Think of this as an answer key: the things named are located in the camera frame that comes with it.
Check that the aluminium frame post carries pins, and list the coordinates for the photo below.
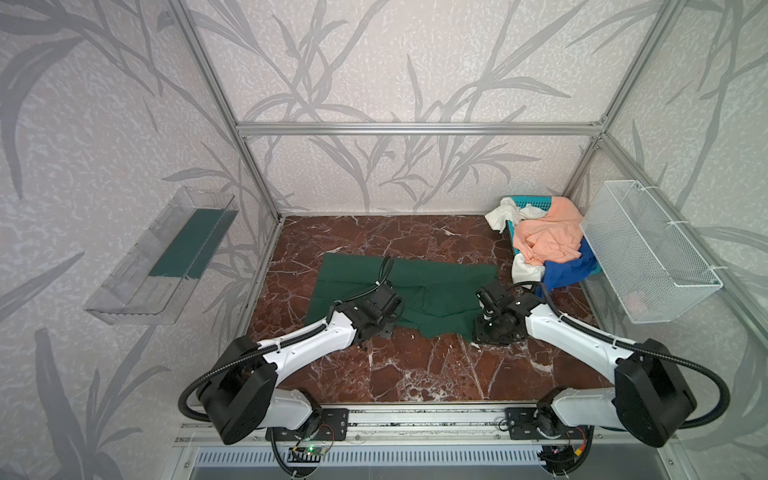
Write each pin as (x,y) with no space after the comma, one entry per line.
(182,17)

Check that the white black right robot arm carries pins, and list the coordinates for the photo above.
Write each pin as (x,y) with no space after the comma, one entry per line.
(648,397)

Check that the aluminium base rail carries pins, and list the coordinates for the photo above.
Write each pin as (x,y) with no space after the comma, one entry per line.
(399,424)

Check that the white wire mesh basket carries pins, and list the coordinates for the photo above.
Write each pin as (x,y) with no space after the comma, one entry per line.
(655,270)

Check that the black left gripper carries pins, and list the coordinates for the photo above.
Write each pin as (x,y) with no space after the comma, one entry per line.
(384,321)

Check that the green t-shirt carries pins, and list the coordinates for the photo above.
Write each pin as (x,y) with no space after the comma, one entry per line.
(437,298)

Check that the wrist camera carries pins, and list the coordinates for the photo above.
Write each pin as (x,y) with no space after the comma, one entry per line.
(384,297)
(494,298)

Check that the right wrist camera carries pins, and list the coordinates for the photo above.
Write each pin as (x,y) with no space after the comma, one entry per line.
(494,298)

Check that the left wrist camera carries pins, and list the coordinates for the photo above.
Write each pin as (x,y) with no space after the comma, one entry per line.
(384,297)

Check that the green circuit board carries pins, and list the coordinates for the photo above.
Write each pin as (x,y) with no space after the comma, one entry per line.
(310,453)

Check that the teal plastic laundry basket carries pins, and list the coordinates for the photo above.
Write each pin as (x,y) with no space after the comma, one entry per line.
(549,230)

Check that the blue t-shirt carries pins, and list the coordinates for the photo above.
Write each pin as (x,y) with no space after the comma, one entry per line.
(557,275)

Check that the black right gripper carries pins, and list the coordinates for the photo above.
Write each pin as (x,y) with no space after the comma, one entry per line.
(489,327)

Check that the right base wiring bundle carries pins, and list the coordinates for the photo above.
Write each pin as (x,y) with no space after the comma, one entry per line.
(564,453)

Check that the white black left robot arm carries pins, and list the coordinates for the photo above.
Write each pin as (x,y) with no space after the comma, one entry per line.
(242,393)

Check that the white t-shirt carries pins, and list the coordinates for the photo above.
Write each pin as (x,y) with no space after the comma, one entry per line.
(507,215)

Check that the clear acrylic wall shelf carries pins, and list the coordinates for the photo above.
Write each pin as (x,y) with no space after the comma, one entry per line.
(153,283)

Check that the aluminium frame crossbar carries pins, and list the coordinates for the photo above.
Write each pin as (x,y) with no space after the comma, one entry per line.
(255,129)

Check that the peach pink t-shirt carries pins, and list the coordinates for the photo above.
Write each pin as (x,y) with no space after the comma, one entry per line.
(556,237)

